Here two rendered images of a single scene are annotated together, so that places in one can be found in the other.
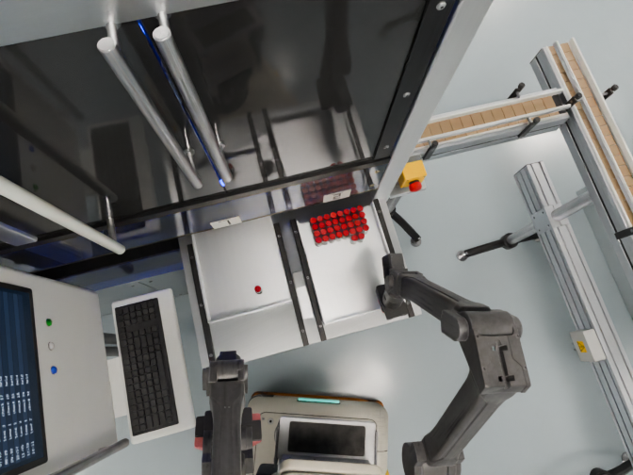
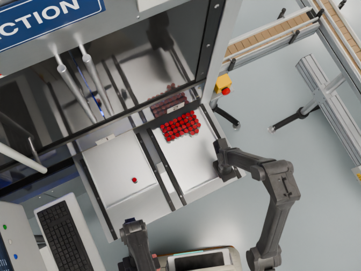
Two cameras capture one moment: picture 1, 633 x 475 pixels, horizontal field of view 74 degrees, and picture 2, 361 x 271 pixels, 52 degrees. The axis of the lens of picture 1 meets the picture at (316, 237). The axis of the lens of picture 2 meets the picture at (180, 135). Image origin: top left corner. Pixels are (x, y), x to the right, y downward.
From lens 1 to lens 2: 40 cm
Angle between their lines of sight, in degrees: 4
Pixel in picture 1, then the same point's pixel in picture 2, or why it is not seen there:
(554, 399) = (354, 219)
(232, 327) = (122, 209)
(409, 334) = (244, 194)
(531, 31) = not seen: outside the picture
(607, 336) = not seen: outside the picture
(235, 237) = (110, 148)
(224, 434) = (143, 258)
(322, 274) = (175, 162)
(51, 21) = (30, 60)
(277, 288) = (147, 177)
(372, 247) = (205, 137)
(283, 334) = (157, 206)
